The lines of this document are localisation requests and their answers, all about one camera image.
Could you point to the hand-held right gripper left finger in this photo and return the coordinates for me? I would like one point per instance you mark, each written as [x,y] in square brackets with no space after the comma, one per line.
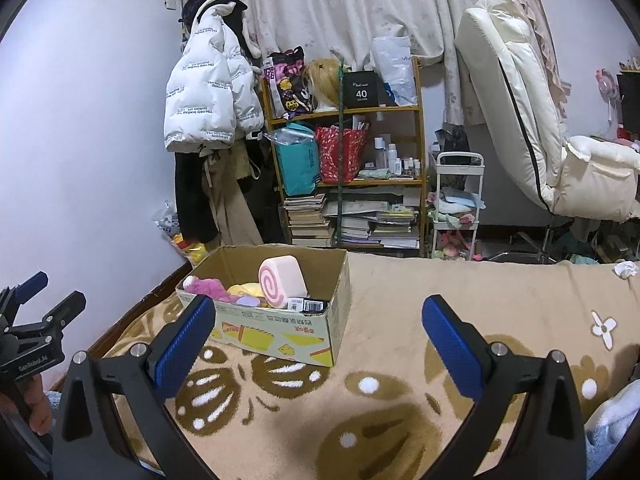
[182,345]

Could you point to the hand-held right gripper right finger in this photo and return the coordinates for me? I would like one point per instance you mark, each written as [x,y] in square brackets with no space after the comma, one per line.
[452,350]

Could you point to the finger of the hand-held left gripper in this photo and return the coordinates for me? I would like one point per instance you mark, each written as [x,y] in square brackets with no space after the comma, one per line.
[32,285]
[70,306]

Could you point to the yellow plush with pink hat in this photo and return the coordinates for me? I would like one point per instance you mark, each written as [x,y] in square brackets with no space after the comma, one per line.
[210,287]

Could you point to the small lilac yellow plush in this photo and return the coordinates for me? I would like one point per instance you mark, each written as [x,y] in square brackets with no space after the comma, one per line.
[249,301]

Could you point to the printed cardboard box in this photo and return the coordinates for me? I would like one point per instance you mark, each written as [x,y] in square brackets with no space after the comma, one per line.
[280,340]

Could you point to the pink swirl roll plush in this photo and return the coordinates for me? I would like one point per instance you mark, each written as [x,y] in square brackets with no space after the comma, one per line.
[280,280]

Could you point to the black tissue packet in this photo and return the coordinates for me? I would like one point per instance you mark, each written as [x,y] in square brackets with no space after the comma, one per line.
[315,306]

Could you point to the pink soft items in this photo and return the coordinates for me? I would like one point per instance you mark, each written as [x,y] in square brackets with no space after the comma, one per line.
[455,245]

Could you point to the person's left hand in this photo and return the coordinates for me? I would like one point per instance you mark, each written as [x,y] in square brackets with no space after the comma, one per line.
[40,405]

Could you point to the printed beige blanket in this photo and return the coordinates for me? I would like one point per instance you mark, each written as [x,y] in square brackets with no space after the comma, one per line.
[450,285]

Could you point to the bag of colourful packets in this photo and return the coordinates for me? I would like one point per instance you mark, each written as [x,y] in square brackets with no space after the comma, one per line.
[182,240]

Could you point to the pale green cloth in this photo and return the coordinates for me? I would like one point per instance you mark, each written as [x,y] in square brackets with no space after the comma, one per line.
[447,217]

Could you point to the blue and white cloth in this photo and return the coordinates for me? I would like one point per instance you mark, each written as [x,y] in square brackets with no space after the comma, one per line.
[460,200]

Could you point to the beige hanging garment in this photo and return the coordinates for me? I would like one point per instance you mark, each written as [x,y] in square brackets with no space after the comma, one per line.
[235,200]

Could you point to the pile of books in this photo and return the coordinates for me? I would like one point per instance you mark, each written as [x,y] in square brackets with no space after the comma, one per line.
[360,225]

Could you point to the thin green pole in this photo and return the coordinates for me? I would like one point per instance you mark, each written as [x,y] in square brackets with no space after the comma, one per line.
[341,210]

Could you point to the crumpled white tissue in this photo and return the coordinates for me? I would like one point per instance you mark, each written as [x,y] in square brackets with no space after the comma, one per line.
[625,269]

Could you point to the pale green pouch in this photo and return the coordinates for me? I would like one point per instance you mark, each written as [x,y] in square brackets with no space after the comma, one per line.
[375,173]

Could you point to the white trolley cart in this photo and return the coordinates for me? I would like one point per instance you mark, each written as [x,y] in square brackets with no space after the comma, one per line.
[460,153]

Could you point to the group of cosmetic bottles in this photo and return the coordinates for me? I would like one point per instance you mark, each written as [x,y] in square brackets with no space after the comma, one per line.
[395,157]

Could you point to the dark grey bag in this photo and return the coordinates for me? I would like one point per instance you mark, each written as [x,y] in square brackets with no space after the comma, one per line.
[452,140]

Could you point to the teal bag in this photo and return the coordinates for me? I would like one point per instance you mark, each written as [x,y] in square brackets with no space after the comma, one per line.
[297,165]

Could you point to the red patterned bag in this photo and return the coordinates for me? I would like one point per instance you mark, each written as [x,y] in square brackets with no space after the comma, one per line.
[340,160]

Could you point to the clear zip bag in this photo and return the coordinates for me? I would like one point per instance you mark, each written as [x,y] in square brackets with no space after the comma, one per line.
[290,134]

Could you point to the wooden shelf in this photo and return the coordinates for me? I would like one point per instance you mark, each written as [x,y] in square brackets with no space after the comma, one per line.
[395,108]

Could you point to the white puffer jacket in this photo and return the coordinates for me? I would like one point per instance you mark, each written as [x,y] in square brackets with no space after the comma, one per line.
[200,90]

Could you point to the cream padded chair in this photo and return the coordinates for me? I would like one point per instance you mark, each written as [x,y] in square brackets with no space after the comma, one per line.
[505,85]

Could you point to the black box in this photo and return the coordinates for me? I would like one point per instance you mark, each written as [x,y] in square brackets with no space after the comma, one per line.
[362,92]

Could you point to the black pink printed bag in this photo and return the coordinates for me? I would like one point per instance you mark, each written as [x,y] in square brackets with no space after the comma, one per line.
[287,90]

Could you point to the white plastic bag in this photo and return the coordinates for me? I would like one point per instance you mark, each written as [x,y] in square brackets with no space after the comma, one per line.
[395,70]

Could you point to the blond wig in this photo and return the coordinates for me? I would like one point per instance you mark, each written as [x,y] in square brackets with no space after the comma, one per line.
[322,80]

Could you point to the pink desk fan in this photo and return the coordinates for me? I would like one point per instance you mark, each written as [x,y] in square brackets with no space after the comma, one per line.
[606,82]

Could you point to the floral curtain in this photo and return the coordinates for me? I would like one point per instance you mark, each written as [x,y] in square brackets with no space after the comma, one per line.
[325,10]

